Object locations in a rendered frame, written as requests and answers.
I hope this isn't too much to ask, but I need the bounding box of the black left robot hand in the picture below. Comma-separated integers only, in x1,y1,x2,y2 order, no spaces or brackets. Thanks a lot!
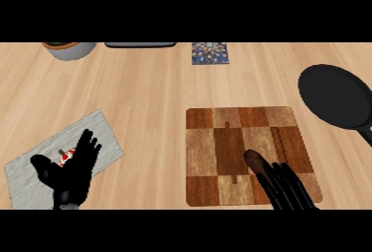
29,128,105,210

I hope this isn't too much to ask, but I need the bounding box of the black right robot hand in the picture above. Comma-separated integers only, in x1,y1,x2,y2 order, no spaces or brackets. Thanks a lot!
254,160,320,211

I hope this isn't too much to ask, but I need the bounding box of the brown sweet potato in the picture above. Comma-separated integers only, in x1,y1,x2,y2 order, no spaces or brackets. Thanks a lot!
241,149,269,176

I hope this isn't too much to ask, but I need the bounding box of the checkered wooden cutting board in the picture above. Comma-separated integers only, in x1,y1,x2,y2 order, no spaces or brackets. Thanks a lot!
184,105,325,208

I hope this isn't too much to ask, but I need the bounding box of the black frying pan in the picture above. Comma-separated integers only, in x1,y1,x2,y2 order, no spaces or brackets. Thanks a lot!
297,64,372,148

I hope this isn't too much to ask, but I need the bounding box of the red and white apple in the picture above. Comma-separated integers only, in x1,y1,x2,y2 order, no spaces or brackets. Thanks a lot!
56,149,77,168

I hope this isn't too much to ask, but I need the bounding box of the grey cloth placemat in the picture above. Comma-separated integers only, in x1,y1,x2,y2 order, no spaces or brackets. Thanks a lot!
3,109,125,210

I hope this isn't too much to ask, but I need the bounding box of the grey pot with orange rim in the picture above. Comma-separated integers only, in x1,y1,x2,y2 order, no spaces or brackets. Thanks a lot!
41,41,97,62

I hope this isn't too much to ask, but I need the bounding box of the dark grey flat tray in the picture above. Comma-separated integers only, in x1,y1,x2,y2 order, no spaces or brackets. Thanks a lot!
103,41,179,49

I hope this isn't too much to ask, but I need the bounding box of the blue patterned box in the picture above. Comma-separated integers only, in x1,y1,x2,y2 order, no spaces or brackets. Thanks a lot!
190,42,232,66

